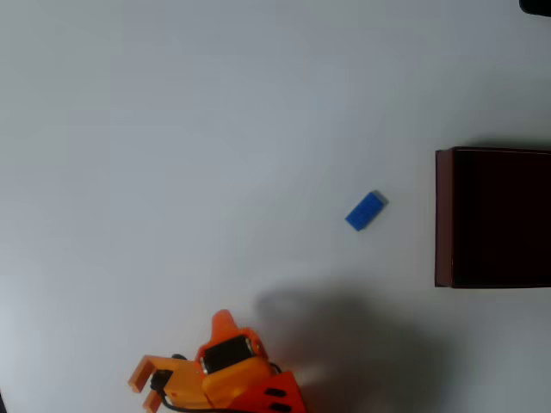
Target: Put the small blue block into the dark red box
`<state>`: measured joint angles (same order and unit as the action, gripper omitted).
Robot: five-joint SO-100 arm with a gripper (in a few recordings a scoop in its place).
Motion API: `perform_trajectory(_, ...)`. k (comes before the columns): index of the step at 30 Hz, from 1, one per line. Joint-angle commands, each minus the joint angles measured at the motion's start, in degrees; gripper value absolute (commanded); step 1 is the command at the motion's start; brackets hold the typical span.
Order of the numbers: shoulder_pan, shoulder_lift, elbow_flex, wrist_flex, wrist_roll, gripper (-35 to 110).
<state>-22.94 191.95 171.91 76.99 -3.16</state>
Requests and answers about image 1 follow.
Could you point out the orange gripper with servo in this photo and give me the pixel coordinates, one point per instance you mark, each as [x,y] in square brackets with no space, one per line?
[225,354]

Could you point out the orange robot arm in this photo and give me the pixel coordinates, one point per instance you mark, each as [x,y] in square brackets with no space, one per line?
[280,393]

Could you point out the dark brown box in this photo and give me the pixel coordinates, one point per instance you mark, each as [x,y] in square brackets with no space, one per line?
[495,219]

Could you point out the black object at table edge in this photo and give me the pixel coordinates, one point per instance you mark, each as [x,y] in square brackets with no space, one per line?
[537,6]

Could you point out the small blue block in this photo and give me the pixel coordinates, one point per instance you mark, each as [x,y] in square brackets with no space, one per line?
[366,211]

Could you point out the orange camera mount bracket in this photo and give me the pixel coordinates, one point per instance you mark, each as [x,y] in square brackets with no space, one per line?
[181,380]

